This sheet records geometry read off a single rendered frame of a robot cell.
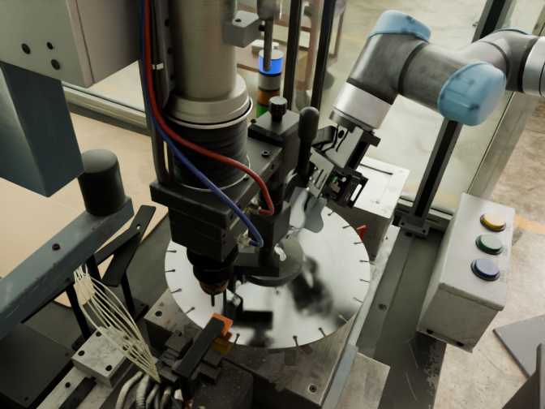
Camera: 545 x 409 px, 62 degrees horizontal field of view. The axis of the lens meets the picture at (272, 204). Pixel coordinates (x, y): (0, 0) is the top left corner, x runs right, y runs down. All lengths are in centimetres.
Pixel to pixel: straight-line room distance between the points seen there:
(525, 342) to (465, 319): 115
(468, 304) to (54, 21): 75
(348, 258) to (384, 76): 29
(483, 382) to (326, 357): 119
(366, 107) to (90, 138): 93
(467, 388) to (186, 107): 163
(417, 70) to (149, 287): 65
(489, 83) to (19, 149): 50
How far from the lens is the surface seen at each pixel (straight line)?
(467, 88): 60
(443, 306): 89
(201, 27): 34
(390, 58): 64
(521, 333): 206
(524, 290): 225
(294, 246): 75
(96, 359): 73
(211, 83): 36
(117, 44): 35
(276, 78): 87
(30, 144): 43
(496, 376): 193
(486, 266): 90
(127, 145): 135
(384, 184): 101
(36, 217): 118
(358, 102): 64
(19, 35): 36
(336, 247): 77
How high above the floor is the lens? 150
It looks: 42 degrees down
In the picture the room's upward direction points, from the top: 5 degrees clockwise
